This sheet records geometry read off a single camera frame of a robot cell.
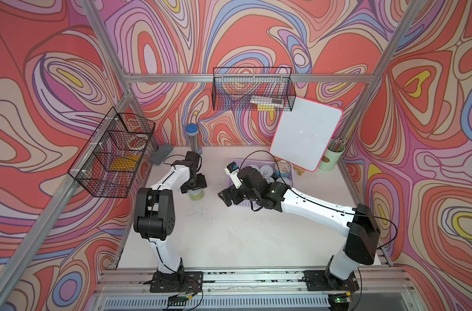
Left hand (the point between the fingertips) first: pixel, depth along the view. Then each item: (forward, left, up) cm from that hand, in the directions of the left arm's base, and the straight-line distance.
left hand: (198, 186), depth 95 cm
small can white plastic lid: (+2, -44, +2) cm, 45 cm away
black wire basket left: (-6, +30, +24) cm, 39 cm away
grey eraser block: (+26, +27, -3) cm, 37 cm away
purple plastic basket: (-9, -22, +28) cm, 37 cm away
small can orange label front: (+10, -35, -1) cm, 37 cm away
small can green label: (-6, 0, +1) cm, 6 cm away
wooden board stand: (+12, -54, -2) cm, 55 cm away
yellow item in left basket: (-7, +22, +26) cm, 34 cm away
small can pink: (+12, -29, +1) cm, 31 cm away
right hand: (-12, -16, +12) cm, 24 cm away
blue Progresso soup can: (+7, -42, +5) cm, 43 cm away
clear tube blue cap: (+27, +5, +14) cm, 30 cm away
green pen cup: (+17, -71, +8) cm, 73 cm away
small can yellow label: (+4, -36, 0) cm, 36 cm away
